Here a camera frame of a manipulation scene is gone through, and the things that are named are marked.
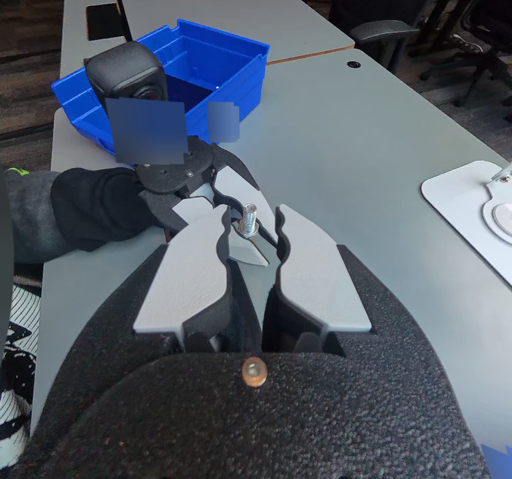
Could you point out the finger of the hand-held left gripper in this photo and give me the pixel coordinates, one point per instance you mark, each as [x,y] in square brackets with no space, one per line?
[194,209]
[240,187]

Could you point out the silver hex bolt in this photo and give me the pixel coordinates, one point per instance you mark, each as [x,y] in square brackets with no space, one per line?
[248,215]

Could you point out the black white patterned pants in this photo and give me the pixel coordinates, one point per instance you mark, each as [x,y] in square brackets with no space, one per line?
[20,347]

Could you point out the blue plastic bin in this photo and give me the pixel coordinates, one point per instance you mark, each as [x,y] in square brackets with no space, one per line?
[224,63]

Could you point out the person's dark grey shirt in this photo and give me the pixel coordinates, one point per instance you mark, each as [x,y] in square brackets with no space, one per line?
[32,215]

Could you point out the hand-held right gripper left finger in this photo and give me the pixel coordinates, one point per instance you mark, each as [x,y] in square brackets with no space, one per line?
[188,279]

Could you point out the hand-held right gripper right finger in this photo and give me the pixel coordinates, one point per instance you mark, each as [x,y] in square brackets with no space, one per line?
[320,283]

